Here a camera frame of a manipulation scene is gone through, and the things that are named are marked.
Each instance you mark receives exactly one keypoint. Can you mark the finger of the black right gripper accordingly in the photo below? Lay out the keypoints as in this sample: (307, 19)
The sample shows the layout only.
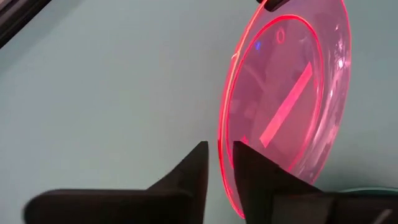
(273, 4)

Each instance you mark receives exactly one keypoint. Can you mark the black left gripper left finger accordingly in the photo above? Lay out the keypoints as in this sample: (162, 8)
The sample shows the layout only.
(124, 208)

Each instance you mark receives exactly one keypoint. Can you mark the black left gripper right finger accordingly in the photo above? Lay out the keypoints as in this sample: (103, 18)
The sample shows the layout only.
(273, 202)

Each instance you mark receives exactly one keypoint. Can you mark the clear pink plastic plate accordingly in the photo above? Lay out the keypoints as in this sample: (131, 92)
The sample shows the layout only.
(295, 62)

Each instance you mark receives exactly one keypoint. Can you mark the large dark green plate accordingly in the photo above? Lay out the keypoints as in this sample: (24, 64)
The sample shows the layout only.
(373, 190)

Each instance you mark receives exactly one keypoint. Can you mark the green table mat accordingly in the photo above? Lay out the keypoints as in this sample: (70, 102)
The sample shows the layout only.
(93, 93)

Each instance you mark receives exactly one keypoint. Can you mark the black table frame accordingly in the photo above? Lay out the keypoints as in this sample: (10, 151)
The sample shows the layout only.
(15, 15)

